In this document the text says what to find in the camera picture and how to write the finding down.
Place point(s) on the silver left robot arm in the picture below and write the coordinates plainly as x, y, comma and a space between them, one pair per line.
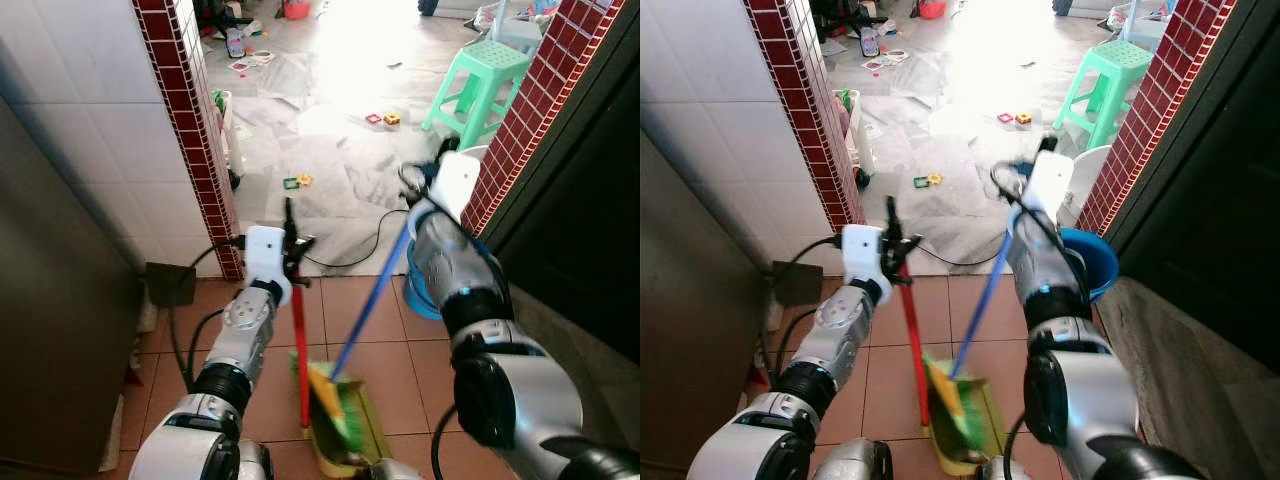
235, 350
830, 345

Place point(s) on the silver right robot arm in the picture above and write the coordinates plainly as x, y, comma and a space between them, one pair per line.
520, 400
1090, 400

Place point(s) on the white plastic bucket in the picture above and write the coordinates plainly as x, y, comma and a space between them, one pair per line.
1088, 180
475, 153

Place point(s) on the green and yellow toy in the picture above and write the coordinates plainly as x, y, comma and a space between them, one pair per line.
300, 182
932, 180

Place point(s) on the green plastic stool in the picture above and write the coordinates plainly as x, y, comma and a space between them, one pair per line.
1110, 75
485, 75

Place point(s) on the dark grey square board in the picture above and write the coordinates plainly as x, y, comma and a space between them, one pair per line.
797, 284
170, 285

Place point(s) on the blue plastic bucket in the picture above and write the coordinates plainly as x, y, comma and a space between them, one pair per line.
420, 295
1095, 260

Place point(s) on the red plastic basin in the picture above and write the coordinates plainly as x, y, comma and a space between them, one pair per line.
931, 8
297, 9

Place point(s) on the stainless steel refrigerator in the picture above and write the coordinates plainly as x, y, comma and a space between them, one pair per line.
700, 330
60, 320

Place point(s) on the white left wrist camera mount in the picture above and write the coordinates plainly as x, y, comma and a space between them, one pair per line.
862, 255
265, 255

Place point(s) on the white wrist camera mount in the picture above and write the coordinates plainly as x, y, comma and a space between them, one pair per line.
862, 255
455, 185
265, 255
1050, 185

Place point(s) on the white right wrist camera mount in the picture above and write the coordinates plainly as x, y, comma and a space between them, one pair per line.
1050, 185
455, 185

